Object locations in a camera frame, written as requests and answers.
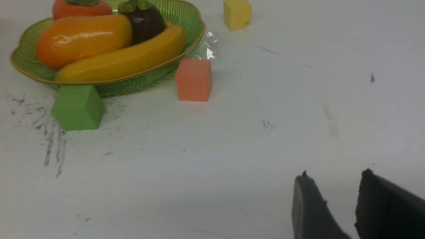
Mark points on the yellow foam cube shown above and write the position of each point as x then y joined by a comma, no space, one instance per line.
237,14

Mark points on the clear plastic wrap scrap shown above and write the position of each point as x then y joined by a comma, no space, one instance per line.
206,49

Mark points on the orange foam cube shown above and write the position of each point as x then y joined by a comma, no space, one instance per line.
194,80

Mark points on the green foam cube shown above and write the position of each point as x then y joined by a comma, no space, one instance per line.
78,108

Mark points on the dark purple mangosteen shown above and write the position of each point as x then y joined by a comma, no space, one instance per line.
146,19

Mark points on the green leaf-shaped glass plate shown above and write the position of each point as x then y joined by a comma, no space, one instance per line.
23,58

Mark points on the orange persimmon with green calyx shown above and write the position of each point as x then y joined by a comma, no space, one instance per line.
71,8

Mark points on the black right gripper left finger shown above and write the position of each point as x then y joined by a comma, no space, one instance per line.
311,217

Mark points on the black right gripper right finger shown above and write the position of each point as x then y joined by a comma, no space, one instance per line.
386,211

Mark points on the orange yellow mango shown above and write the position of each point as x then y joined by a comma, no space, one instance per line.
71,39

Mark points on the yellow banana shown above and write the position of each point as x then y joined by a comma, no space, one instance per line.
126,62

